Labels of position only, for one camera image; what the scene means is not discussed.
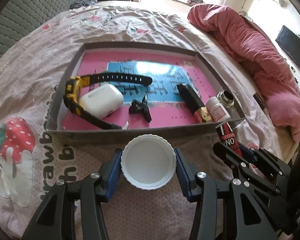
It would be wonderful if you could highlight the red black rectangular box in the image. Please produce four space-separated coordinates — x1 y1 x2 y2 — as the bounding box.
216 121 242 156

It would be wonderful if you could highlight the grey quilted headboard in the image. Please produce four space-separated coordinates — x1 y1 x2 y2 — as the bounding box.
0 0 81 58

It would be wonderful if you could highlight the black television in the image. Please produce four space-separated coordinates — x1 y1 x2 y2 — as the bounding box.
275 25 300 68

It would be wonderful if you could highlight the white earbuds case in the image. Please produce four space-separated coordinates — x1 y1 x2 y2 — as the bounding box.
79 84 124 119

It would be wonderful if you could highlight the brown cardboard box tray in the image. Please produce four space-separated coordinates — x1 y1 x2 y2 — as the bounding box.
45 41 247 145

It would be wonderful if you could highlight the small black clip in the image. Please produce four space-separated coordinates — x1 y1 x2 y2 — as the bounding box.
129 95 152 123

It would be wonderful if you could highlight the pink blanket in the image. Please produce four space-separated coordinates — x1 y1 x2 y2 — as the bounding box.
187 4 300 142

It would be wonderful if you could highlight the black gold rectangular box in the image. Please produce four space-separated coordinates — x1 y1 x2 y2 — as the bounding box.
177 83 212 124

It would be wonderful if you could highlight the white pill bottle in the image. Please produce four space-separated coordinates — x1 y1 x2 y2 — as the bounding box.
205 96 231 122

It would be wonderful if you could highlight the white plastic jar lid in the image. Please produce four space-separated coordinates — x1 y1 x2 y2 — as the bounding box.
121 134 177 191

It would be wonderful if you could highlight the yellow black wristwatch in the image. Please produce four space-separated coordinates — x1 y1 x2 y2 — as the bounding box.
63 72 153 130

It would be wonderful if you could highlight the black gold box on bed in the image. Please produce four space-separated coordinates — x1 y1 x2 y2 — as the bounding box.
253 92 269 116

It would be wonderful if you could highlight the pink strawberry bed sheet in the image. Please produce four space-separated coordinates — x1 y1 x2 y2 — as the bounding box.
0 0 291 240

